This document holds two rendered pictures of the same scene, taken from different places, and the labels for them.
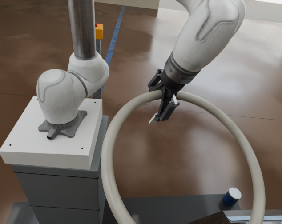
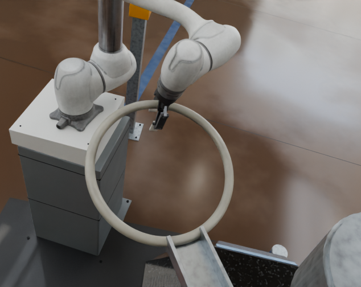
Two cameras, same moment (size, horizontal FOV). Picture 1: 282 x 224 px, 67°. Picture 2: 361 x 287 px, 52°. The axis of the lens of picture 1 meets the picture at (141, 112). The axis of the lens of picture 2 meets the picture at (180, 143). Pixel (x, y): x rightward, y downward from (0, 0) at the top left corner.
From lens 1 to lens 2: 66 cm
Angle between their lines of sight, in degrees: 8
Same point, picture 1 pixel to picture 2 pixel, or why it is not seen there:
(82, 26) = (109, 20)
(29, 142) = (38, 127)
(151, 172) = (181, 204)
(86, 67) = (108, 61)
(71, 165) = (74, 159)
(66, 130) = (76, 122)
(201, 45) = (172, 73)
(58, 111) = (71, 101)
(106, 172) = (89, 155)
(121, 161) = (146, 181)
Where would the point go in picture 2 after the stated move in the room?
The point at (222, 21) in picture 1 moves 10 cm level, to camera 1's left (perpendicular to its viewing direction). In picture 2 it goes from (183, 60) to (148, 49)
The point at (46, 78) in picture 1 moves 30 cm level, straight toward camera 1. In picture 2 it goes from (65, 67) to (63, 117)
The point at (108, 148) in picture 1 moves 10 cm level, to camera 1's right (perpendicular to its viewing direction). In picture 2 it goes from (95, 139) to (124, 150)
